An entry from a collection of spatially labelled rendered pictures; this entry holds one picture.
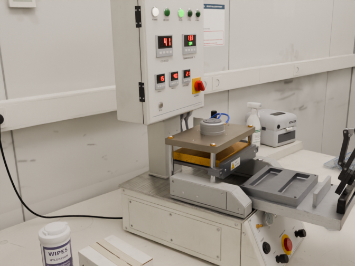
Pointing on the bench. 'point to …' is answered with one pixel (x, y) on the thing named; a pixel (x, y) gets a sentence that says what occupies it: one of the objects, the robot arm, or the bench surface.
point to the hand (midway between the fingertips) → (344, 181)
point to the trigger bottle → (254, 121)
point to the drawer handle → (345, 198)
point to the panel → (274, 236)
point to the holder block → (280, 185)
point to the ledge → (280, 152)
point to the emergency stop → (288, 244)
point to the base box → (190, 230)
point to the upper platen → (197, 159)
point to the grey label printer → (276, 127)
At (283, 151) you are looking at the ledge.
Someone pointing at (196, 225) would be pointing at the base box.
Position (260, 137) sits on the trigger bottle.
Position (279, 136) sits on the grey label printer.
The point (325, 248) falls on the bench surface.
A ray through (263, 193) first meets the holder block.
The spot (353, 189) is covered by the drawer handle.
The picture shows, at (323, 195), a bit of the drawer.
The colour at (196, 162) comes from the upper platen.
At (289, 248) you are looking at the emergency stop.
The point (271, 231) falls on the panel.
